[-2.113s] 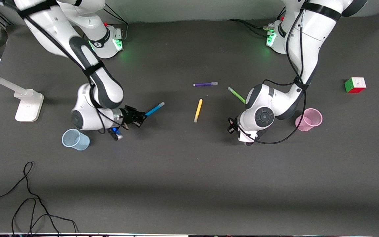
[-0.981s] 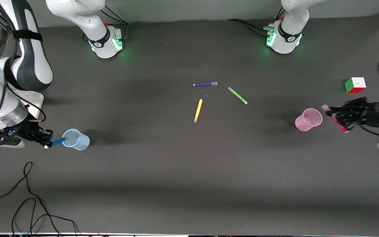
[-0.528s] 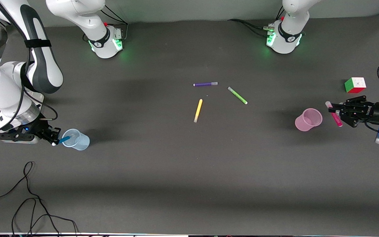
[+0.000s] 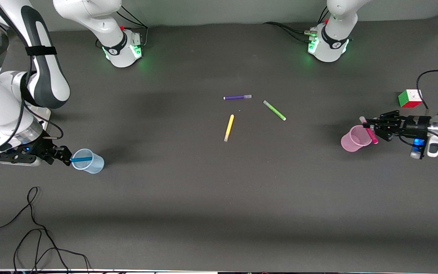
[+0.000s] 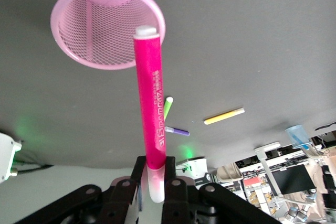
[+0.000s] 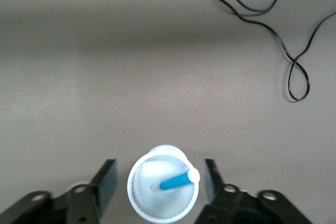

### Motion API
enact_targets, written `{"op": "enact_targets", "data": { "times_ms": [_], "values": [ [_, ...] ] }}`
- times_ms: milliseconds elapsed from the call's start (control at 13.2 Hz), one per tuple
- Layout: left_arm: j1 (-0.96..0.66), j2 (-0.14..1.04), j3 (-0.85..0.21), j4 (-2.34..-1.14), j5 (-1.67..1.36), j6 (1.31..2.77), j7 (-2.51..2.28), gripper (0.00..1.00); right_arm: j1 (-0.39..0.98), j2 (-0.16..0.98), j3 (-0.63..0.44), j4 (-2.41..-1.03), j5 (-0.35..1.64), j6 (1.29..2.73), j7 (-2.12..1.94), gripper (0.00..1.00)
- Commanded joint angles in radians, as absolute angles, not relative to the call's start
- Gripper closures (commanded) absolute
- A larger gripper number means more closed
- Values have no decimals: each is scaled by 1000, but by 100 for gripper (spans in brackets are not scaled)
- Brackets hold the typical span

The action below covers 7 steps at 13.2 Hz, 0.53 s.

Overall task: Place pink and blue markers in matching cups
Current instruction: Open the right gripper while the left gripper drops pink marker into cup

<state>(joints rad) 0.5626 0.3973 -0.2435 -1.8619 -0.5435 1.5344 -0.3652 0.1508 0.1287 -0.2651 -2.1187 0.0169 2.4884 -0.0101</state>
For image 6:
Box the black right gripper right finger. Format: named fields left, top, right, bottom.
left=193, top=158, right=317, bottom=224

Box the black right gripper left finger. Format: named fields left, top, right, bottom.
left=0, top=158, right=118, bottom=224

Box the blue marker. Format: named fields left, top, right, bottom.
left=151, top=168, right=201, bottom=191

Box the blue mesh cup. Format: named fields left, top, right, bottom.
left=127, top=144, right=202, bottom=224

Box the thin black loose cable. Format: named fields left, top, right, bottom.
left=132, top=0, right=336, bottom=102

